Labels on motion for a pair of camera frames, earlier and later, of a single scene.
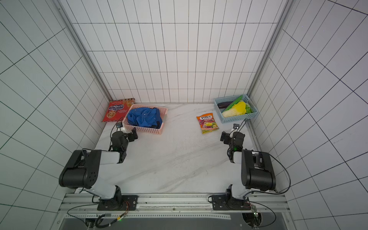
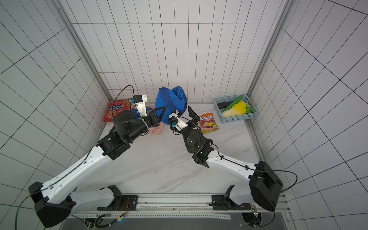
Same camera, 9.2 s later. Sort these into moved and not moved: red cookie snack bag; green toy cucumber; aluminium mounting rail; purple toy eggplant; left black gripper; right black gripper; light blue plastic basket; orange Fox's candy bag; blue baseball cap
Moved: right black gripper; blue baseball cap; left black gripper
Not moved: light blue plastic basket; red cookie snack bag; orange Fox's candy bag; green toy cucumber; aluminium mounting rail; purple toy eggplant
